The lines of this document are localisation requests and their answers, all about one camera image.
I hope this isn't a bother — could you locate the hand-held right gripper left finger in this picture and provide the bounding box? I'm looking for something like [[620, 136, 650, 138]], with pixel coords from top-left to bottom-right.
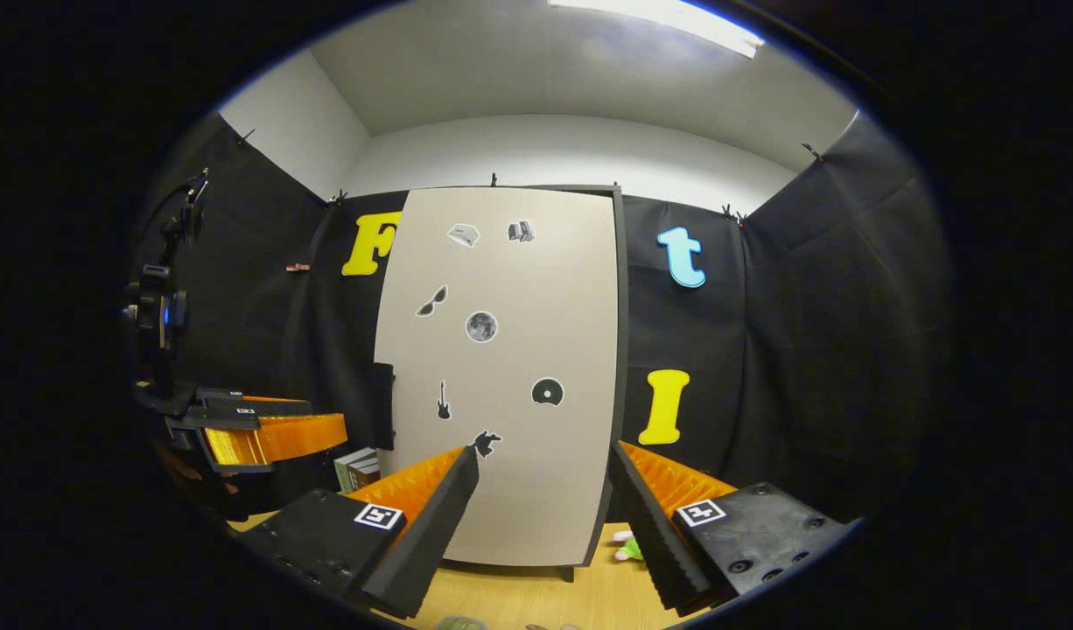
[[239, 444, 480, 620]]

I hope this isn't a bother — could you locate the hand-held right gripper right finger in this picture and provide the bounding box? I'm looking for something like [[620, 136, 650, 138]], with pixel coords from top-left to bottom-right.
[[608, 440, 863, 613]]

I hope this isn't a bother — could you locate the black door handle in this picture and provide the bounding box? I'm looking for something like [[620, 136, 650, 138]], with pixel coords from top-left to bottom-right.
[[368, 361, 396, 452]]

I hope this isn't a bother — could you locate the beige cabinet door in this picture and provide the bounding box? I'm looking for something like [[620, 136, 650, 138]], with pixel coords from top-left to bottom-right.
[[375, 186, 621, 568]]

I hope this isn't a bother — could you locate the dark grey cabinet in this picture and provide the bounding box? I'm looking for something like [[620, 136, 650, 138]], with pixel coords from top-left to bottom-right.
[[375, 182, 631, 585]]

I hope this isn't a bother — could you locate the green book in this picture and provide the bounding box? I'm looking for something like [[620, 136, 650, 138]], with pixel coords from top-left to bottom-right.
[[333, 446, 378, 493]]

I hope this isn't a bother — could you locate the black backdrop cloth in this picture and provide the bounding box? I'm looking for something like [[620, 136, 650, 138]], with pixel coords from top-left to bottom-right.
[[130, 109, 953, 526]]

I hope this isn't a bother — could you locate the row of black cloth clips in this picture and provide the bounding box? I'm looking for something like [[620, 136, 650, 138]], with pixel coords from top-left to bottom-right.
[[236, 129, 824, 224]]

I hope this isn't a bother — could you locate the ceiling light fixture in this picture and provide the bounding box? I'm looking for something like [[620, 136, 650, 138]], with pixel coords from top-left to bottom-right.
[[550, 0, 765, 60]]

